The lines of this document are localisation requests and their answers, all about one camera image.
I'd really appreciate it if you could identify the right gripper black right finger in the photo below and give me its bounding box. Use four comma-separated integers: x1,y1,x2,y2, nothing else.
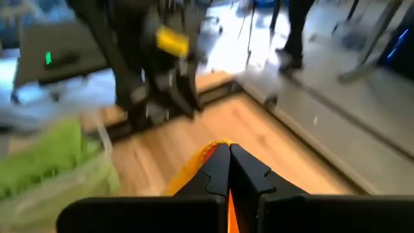
229,144,309,233

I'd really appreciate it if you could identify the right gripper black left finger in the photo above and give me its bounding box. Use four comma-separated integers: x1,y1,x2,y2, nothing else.
173,144,232,199

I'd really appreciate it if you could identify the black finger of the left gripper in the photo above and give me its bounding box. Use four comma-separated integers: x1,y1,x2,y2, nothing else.
176,61,204,120
154,69,195,119

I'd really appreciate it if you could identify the orange microfiber towel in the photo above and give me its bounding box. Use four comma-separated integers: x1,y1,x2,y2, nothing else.
164,138,241,233

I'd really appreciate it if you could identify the green microfiber towel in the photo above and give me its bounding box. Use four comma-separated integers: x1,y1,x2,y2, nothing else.
0,116,120,200

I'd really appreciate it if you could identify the clear plastic basket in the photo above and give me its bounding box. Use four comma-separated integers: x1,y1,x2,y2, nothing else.
0,106,121,233

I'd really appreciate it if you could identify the yellow tape tag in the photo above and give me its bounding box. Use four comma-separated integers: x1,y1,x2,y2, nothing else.
155,25,190,58

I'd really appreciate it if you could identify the black tripod stand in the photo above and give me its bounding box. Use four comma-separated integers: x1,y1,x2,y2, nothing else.
235,0,259,67

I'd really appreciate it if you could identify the grey desk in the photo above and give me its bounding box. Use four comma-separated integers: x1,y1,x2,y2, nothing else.
12,21,113,88

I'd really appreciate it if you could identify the black computer mouse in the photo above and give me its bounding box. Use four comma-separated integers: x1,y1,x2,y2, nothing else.
41,50,82,71

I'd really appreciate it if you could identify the person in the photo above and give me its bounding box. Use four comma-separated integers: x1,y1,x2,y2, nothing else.
274,0,317,74

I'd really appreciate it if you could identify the white printed bag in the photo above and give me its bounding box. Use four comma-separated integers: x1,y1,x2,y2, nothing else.
0,92,109,130

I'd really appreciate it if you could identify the grey metal table leg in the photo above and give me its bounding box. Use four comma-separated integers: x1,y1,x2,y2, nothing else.
336,0,407,84

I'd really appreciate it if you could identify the black computer case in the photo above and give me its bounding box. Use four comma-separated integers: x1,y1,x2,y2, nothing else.
376,12,414,82

